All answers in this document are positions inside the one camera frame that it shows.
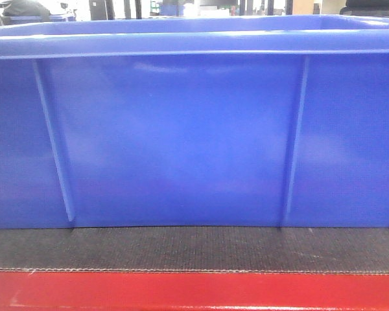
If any large blue plastic bin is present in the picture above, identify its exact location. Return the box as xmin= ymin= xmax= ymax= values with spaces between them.
xmin=0 ymin=15 xmax=389 ymax=229

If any black conveyor belt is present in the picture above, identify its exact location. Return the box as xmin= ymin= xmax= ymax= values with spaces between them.
xmin=0 ymin=227 xmax=389 ymax=275

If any dark bag in background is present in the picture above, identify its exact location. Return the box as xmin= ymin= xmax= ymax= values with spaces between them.
xmin=0 ymin=0 xmax=51 ymax=17

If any red conveyor frame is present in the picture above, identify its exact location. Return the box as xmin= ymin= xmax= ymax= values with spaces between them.
xmin=0 ymin=271 xmax=389 ymax=310

